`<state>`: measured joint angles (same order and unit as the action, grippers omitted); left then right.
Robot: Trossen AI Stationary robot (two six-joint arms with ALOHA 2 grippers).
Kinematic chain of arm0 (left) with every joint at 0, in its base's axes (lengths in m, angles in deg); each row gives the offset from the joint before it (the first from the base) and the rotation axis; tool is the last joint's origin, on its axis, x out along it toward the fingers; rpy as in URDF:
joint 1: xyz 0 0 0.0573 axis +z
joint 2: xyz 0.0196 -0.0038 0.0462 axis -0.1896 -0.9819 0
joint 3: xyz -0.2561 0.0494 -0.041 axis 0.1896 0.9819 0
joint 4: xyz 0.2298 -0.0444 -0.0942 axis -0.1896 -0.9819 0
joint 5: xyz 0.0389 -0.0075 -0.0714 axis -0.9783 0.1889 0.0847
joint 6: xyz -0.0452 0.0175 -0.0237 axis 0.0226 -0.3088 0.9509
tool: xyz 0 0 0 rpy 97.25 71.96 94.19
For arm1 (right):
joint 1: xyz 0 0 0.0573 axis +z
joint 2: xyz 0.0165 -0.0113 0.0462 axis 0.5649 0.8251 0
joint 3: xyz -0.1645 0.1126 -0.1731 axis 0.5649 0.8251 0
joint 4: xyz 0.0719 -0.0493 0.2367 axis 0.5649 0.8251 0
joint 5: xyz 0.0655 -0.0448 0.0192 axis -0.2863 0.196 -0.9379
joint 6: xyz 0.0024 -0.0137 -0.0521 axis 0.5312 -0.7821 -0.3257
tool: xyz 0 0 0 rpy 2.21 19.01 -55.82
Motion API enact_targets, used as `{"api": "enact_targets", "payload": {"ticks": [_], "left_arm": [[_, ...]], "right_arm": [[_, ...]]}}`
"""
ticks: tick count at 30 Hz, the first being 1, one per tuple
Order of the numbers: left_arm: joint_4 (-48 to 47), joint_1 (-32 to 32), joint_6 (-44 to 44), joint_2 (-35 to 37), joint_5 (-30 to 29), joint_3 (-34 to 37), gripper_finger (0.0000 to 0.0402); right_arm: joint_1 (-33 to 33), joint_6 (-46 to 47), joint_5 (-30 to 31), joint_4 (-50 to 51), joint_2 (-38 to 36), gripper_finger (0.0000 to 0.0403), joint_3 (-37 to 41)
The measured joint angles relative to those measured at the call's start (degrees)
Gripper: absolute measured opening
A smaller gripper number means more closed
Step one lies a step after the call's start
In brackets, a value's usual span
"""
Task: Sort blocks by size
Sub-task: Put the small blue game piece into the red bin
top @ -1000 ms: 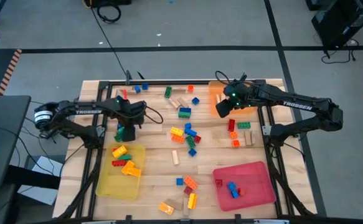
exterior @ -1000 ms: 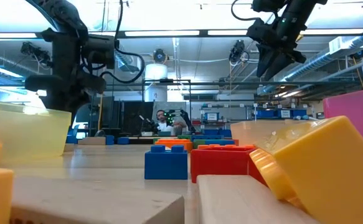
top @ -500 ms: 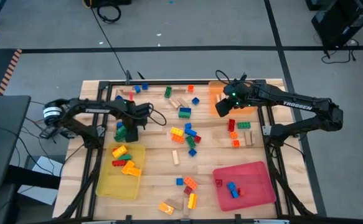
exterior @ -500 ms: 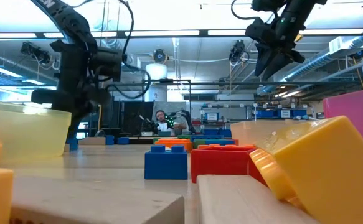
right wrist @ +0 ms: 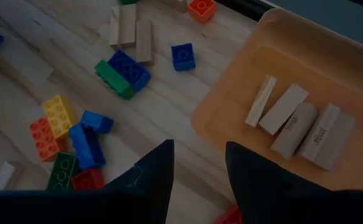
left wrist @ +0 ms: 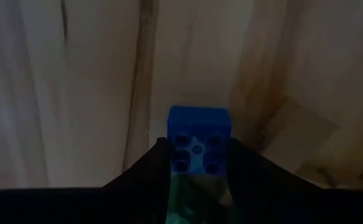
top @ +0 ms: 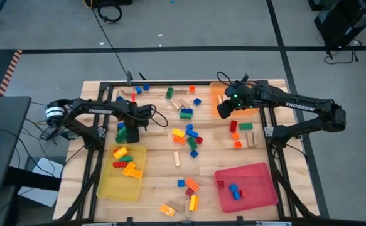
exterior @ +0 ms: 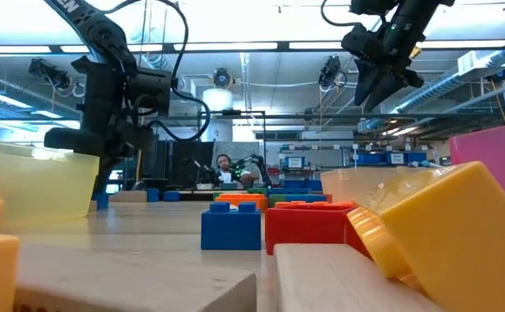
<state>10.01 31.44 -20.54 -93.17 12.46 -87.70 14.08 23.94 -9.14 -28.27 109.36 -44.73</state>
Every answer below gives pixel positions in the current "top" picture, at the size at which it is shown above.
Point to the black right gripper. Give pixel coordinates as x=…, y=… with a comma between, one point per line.
x=226, y=110

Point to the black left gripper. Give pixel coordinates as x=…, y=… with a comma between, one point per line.
x=133, y=133

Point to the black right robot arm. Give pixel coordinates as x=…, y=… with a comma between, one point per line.
x=299, y=106

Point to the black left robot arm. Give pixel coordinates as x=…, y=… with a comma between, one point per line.
x=88, y=110

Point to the peach plastic bin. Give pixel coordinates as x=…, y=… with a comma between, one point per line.
x=215, y=91

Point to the orange small toy brick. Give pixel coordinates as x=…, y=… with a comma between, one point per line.
x=235, y=136

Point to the blue long toy brick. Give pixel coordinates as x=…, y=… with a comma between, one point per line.
x=192, y=133
x=186, y=110

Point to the green long toy brick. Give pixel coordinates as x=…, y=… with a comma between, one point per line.
x=186, y=116
x=192, y=143

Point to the yellow long toy brick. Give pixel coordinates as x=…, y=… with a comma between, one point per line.
x=178, y=132

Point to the orange long toy brick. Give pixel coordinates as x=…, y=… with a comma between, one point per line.
x=192, y=184
x=179, y=140

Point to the yellow plastic bin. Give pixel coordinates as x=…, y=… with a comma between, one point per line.
x=116, y=188

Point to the pink plastic bin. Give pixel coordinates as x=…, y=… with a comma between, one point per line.
x=255, y=175

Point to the black power adapter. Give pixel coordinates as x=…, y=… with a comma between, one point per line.
x=49, y=133

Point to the dark desk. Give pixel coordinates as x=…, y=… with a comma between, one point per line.
x=3, y=141

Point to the black box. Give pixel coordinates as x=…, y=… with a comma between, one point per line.
x=110, y=2

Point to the black equipment case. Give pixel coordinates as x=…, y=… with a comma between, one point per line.
x=346, y=22

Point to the black frame rail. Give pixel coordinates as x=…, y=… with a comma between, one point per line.
x=263, y=119
x=101, y=91

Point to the silver metal bracket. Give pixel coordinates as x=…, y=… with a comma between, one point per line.
x=268, y=131

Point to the black frame strut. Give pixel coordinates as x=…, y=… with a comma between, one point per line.
x=295, y=197
x=82, y=194

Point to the silver aluminium frame bar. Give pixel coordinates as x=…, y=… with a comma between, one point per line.
x=273, y=223
x=99, y=224

